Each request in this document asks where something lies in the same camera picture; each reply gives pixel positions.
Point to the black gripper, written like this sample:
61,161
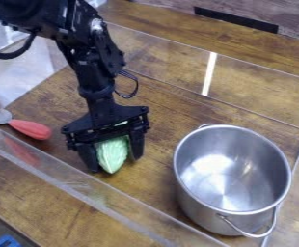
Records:
107,121

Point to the green bitter gourd toy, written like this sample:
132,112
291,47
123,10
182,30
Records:
112,153

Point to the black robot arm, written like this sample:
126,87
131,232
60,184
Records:
72,24

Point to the silver metal pot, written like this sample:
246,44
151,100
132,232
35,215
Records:
232,178

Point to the blue object at corner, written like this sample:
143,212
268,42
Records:
8,241

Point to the clear acrylic barrier panel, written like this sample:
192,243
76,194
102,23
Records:
130,211

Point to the red handled metal spatula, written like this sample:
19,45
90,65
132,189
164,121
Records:
35,130

